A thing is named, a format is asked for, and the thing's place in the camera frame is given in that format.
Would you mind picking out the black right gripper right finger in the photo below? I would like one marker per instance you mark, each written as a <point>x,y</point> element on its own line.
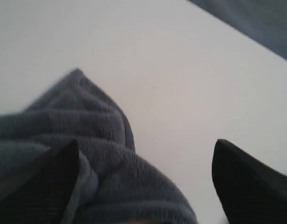
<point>250,192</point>

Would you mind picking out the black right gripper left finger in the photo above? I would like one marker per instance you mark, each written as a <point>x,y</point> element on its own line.
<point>39,191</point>

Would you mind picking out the grey fleece towel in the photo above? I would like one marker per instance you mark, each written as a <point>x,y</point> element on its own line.
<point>114,185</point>

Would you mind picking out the grey backdrop cloth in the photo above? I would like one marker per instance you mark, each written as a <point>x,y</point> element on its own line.
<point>264,21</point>

